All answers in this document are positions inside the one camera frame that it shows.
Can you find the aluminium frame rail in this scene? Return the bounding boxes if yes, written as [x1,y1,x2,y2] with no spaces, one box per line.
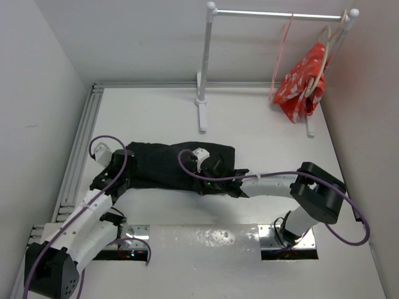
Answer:
[11,82,275,299]

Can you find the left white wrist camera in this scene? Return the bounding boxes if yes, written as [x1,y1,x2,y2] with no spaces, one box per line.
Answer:
[90,142,113,168]

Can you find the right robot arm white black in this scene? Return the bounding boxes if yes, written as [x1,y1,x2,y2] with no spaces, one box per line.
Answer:
[193,155,346,247]

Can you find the white clothes rack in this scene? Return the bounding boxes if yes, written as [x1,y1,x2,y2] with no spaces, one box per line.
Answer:
[195,1,360,134]

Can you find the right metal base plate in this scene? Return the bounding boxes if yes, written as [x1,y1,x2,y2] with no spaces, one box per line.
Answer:
[258,224,317,250]

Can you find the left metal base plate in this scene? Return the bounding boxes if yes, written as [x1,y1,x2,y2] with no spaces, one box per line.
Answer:
[120,224,150,250]

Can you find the metal base plate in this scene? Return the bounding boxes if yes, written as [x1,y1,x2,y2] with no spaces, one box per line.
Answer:
[258,224,317,250]
[120,224,150,250]

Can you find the black trousers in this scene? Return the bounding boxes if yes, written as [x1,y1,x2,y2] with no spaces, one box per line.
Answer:
[127,141,249,198]

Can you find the wooden hanger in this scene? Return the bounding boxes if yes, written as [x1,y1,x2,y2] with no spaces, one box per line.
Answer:
[300,9,349,97]

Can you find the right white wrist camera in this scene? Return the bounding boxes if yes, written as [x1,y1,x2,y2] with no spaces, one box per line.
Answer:
[193,148,210,173]

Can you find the pink wire hanger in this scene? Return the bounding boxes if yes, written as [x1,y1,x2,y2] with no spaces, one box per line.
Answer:
[268,13,294,101]

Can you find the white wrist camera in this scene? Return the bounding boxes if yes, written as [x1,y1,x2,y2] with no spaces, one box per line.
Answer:
[193,148,210,173]
[90,142,113,168]

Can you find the red patterned cloth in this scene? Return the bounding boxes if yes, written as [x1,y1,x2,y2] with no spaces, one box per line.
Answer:
[272,42,325,123]

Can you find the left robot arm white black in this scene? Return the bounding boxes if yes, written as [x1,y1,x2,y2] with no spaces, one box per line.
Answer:
[23,149,137,298]

